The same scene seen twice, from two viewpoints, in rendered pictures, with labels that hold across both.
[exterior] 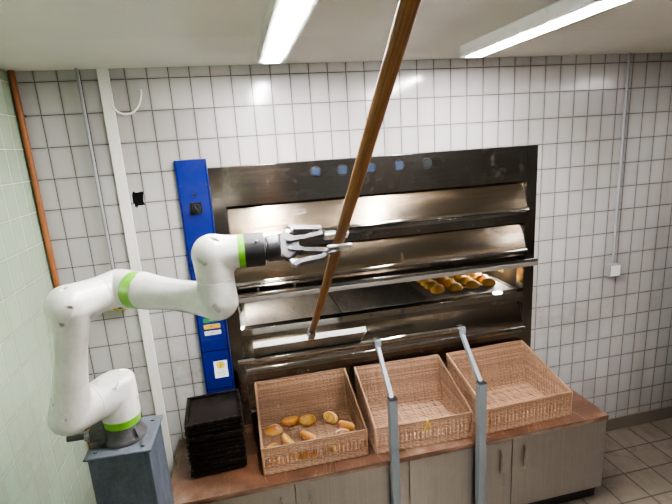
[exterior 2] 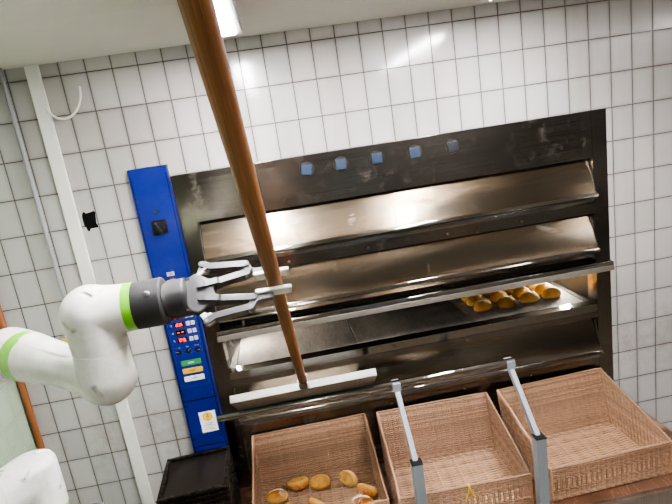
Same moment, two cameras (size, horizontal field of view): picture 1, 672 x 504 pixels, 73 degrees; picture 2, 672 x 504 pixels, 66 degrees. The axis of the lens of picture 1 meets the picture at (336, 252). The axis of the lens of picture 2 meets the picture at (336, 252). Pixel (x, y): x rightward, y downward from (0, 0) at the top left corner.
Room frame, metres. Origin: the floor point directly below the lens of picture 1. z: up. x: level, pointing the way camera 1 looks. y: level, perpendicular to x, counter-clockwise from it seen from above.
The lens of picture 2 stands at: (0.31, -0.25, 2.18)
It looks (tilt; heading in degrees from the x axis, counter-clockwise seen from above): 13 degrees down; 7
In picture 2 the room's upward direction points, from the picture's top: 9 degrees counter-clockwise
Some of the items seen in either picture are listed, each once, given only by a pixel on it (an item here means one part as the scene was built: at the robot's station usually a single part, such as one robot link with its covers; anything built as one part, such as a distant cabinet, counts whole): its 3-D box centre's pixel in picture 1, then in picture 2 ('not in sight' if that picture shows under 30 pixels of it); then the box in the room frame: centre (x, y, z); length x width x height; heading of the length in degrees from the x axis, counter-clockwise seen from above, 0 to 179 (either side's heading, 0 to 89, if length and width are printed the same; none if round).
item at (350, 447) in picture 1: (308, 416); (317, 479); (2.26, 0.21, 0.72); 0.56 x 0.49 x 0.28; 102
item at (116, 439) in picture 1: (107, 430); not in sight; (1.46, 0.86, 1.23); 0.26 x 0.15 x 0.06; 99
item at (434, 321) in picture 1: (391, 333); (422, 367); (2.62, -0.31, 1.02); 1.79 x 0.11 x 0.19; 101
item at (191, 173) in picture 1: (220, 300); (221, 328); (3.32, 0.91, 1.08); 1.93 x 0.16 x 2.15; 11
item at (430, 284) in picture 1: (446, 274); (496, 284); (3.17, -0.79, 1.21); 0.61 x 0.48 x 0.06; 11
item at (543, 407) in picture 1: (505, 382); (578, 427); (2.48, -0.97, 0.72); 0.56 x 0.49 x 0.28; 103
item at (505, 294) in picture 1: (389, 311); (417, 338); (2.64, -0.30, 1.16); 1.80 x 0.06 x 0.04; 101
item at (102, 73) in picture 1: (141, 297); (104, 339); (2.33, 1.06, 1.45); 0.05 x 0.02 x 2.30; 101
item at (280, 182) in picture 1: (383, 174); (396, 164); (2.65, -0.30, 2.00); 1.80 x 0.08 x 0.21; 101
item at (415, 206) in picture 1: (386, 208); (403, 208); (2.62, -0.31, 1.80); 1.79 x 0.11 x 0.19; 101
